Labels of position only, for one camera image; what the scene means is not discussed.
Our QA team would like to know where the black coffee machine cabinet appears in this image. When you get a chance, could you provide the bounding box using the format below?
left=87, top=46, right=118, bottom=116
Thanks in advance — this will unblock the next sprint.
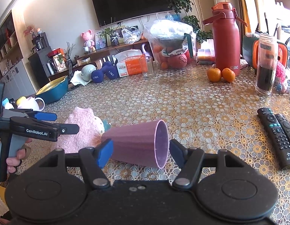
left=28, top=32, right=52, bottom=88

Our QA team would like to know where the person's left hand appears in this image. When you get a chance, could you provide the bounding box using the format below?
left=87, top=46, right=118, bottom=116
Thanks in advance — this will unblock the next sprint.
left=6, top=135, right=33, bottom=174

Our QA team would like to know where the left orange tangerine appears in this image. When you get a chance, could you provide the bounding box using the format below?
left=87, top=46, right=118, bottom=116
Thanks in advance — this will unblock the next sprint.
left=207, top=67, right=222, bottom=82

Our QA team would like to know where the orange white tissue pack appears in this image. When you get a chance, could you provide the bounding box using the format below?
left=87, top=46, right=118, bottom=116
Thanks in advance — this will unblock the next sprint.
left=114, top=49, right=145, bottom=78

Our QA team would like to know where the blue dumbbell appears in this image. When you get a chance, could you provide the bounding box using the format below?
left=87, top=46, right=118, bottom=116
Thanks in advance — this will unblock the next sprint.
left=102, top=61, right=119, bottom=80
left=91, top=61, right=112, bottom=83

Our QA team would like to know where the empty clear drinking glass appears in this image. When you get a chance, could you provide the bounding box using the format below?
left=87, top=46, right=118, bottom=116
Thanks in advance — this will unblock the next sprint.
left=139, top=55, right=155, bottom=78

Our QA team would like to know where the wooden tv console shelf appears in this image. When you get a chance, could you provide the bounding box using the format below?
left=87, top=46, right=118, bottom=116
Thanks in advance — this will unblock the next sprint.
left=47, top=38, right=153, bottom=81

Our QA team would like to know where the red insulated water bottle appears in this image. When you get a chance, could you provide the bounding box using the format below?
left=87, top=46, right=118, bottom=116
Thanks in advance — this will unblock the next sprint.
left=203, top=2, right=248, bottom=76

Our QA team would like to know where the white ceramic mug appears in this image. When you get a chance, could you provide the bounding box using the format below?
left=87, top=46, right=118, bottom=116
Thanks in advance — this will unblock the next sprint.
left=16, top=97, right=45, bottom=111

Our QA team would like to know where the tall glass tumbler dark liquid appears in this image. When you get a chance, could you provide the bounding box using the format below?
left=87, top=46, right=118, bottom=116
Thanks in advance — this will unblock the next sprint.
left=255, top=34, right=278, bottom=95

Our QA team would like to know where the right orange tangerine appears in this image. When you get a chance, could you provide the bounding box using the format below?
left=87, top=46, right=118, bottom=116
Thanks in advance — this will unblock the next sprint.
left=222, top=68, right=236, bottom=83

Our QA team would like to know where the colorful flat storage box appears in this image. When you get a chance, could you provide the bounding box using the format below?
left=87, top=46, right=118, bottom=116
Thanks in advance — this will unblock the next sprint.
left=197, top=39, right=215, bottom=65

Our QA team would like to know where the teal yellow colander bowl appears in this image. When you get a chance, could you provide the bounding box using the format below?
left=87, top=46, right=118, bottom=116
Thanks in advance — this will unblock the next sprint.
left=36, top=76, right=68, bottom=104

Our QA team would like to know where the green potted plant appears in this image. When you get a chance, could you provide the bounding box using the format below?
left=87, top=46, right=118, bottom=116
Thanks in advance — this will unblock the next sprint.
left=168, top=0, right=213, bottom=44

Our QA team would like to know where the plastic bag with bowl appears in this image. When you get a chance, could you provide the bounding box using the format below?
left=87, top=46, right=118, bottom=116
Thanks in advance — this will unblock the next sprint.
left=144, top=19, right=196, bottom=70

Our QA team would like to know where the pink ribbed plastic cup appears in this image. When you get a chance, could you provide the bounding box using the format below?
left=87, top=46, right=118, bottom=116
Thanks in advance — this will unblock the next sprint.
left=101, top=120, right=169, bottom=169

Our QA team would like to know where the pink fluffy plush towel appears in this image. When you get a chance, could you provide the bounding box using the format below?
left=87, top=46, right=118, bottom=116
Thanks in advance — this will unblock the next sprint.
left=51, top=107, right=105, bottom=153

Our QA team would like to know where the black remote control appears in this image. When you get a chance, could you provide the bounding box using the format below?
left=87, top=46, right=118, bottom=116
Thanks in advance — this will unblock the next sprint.
left=257, top=108, right=290, bottom=170
left=275, top=114, right=290, bottom=143

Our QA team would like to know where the pink plush toy figure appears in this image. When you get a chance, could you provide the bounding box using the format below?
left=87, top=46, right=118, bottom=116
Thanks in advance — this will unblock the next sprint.
left=81, top=29, right=96, bottom=54

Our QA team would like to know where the orange tangerine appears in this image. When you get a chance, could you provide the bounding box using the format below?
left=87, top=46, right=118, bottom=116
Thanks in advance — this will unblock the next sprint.
left=207, top=67, right=222, bottom=82
left=222, top=68, right=236, bottom=83

